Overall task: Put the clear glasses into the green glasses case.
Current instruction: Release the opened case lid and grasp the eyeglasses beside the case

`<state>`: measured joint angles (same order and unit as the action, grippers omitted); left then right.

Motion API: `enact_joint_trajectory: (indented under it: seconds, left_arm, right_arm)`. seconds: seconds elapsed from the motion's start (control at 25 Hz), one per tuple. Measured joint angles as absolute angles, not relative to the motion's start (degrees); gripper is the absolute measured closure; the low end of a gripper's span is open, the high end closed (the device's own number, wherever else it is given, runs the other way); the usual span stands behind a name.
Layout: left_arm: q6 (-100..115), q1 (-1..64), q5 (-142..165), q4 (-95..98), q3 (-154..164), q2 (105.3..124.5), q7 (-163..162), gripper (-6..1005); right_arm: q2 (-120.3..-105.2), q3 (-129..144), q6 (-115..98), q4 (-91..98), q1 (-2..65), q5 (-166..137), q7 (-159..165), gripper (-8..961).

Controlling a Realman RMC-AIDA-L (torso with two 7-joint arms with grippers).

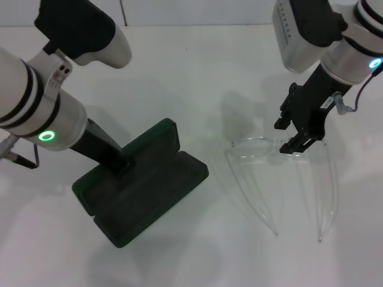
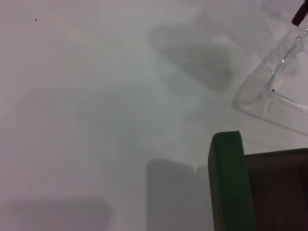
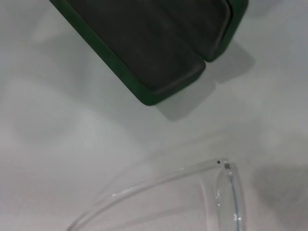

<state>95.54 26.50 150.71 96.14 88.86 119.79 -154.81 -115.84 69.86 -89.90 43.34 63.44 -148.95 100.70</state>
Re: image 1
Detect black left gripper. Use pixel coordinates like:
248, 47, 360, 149
71, 118, 136, 181

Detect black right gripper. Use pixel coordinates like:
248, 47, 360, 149
273, 63, 353, 155

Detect green glasses case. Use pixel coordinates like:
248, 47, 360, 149
71, 117, 209, 249

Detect clear plastic glasses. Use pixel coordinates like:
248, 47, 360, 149
225, 135, 341, 242

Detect right gripper cable with connector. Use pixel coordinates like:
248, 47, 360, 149
333, 66, 381, 116

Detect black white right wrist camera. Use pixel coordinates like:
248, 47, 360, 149
273, 0, 348, 74

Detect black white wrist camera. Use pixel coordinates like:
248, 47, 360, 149
34, 0, 133, 70
273, 0, 348, 74

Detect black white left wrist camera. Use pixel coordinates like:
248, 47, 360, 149
34, 0, 133, 70

